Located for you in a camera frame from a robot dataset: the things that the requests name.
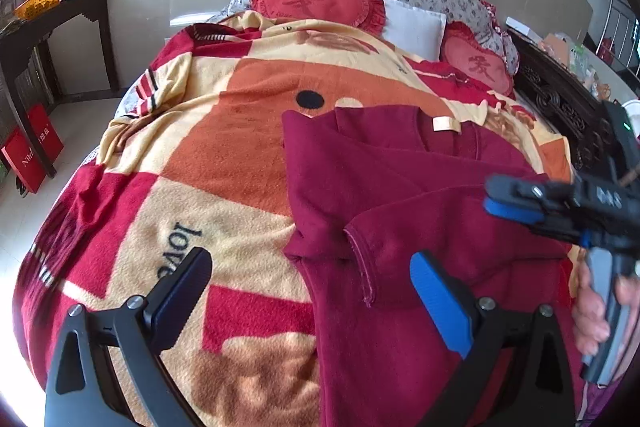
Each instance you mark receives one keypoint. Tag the person's right hand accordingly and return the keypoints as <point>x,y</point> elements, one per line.
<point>590,312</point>

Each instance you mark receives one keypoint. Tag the red gift bag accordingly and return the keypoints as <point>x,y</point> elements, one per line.
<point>47,132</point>
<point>22,162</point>

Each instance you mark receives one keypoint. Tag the white flat box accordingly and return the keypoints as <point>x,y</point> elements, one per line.
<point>520,26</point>

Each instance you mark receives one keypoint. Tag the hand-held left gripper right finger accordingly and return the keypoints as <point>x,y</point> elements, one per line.
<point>440,302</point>

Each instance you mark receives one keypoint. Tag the dark wooden side table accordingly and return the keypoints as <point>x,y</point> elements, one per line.
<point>75,4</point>

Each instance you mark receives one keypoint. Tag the red fire extinguisher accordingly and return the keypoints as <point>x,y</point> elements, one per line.
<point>606,48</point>

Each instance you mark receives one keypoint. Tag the pile of plastic bags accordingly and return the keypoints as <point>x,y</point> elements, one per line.
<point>575,57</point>

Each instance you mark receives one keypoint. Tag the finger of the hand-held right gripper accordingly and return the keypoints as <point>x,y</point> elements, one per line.
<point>510,209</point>
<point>575,234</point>

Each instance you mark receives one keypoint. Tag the metal stair railing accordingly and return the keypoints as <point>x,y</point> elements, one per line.
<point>620,22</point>

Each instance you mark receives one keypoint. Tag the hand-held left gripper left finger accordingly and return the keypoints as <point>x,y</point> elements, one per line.
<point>180,297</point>

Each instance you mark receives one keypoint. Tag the yellow plastic basket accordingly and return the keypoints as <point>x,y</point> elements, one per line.
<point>37,2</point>

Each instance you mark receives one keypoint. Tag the floral bed sheet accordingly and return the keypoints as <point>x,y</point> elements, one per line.
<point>127,99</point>

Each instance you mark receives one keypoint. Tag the maroon shirt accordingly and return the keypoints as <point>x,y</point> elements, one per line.
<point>400,187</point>

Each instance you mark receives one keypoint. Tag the printed fleece blanket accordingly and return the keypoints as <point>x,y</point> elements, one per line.
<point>200,132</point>

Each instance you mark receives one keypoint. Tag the small red heart pillow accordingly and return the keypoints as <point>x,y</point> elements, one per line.
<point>475,62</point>

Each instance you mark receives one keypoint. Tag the white pillow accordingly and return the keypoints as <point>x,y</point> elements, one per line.
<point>415,27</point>

